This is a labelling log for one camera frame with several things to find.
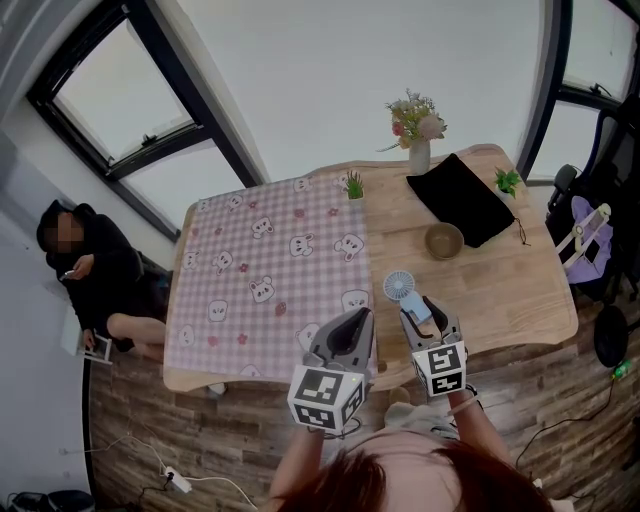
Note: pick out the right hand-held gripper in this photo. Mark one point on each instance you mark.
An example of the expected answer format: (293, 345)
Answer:
(440, 367)

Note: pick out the white power strip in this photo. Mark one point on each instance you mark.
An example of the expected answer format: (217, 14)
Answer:
(177, 480)

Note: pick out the person's right forearm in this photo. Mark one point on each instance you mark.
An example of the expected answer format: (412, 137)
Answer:
(480, 435)

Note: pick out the pink checked bear tablecloth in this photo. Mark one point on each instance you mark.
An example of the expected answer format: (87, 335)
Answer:
(270, 260)

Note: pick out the white slipper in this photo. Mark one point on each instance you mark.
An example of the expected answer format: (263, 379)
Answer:
(217, 390)

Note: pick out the light blue handheld fan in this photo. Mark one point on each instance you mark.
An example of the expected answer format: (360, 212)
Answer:
(399, 286)

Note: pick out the white power adapter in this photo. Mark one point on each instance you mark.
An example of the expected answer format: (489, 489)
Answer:
(537, 484)

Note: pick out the tan slipper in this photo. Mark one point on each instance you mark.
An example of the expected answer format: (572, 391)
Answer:
(399, 396)

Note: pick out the pink wrist band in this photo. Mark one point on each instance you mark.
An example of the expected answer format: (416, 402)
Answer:
(461, 406)

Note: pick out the white framed tablet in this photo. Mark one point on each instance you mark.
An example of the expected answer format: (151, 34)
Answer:
(99, 350)

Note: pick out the white flat box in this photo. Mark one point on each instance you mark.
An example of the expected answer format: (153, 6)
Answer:
(72, 330)

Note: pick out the black office chair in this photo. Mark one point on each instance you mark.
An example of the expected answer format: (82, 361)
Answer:
(620, 150)

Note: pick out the person's beige trousers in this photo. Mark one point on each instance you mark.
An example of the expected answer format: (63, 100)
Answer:
(415, 417)

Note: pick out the olive brown bowl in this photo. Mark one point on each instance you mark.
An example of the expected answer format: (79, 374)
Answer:
(444, 241)

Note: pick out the low wooden table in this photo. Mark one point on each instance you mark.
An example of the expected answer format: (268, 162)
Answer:
(500, 290)

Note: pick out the small potted leafy plant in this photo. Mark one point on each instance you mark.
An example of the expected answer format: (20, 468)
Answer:
(507, 179)

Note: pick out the white vase with flowers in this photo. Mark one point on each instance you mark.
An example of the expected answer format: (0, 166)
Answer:
(419, 157)

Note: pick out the black-framed window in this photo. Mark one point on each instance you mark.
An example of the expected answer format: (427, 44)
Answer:
(350, 60)

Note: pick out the person's left forearm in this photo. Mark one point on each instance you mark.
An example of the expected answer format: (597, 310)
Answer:
(297, 460)

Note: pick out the dark grey floor appliance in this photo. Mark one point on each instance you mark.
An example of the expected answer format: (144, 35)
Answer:
(50, 501)

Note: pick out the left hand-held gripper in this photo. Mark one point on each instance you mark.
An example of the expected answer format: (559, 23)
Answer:
(322, 390)

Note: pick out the green bottle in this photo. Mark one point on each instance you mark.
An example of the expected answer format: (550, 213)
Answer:
(621, 369)

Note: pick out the small potted grass plant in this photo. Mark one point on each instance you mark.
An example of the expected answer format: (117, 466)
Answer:
(354, 190)

